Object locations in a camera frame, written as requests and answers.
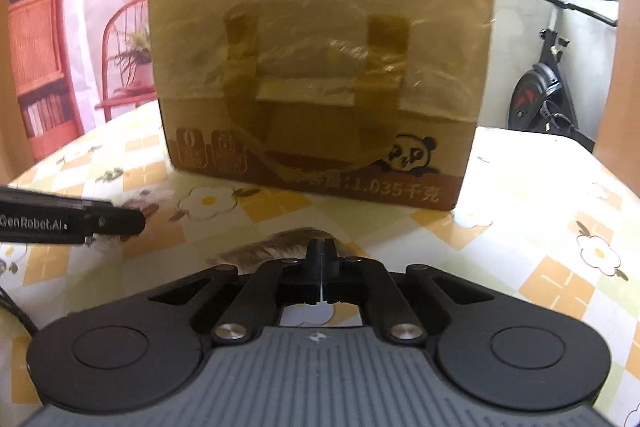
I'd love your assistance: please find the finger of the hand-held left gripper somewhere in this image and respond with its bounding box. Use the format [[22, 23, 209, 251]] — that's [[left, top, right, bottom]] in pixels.
[[82, 201, 147, 239]]

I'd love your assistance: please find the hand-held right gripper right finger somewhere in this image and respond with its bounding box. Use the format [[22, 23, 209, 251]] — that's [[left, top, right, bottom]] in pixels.
[[320, 238, 483, 347]]

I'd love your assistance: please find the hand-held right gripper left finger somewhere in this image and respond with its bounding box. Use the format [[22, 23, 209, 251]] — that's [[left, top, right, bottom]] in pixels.
[[145, 238, 321, 347]]

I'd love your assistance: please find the cardboard box with plastic liner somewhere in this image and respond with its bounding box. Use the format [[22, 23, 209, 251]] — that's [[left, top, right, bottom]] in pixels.
[[147, 0, 497, 214]]

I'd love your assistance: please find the checked floral tablecloth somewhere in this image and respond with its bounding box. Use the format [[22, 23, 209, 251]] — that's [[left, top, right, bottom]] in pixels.
[[0, 99, 640, 427]]

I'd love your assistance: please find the printed room backdrop cloth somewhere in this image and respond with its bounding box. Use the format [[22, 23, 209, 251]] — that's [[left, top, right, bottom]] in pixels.
[[7, 0, 282, 164]]

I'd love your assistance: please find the black exercise bike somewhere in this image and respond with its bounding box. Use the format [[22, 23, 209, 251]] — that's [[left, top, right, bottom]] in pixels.
[[506, 0, 619, 148]]

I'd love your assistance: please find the brown wooden panel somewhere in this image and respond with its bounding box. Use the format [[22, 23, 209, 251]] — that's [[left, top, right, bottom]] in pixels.
[[591, 0, 640, 204]]

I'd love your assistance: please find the black cable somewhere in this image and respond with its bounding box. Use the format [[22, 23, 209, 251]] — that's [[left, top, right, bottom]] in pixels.
[[0, 284, 42, 339]]

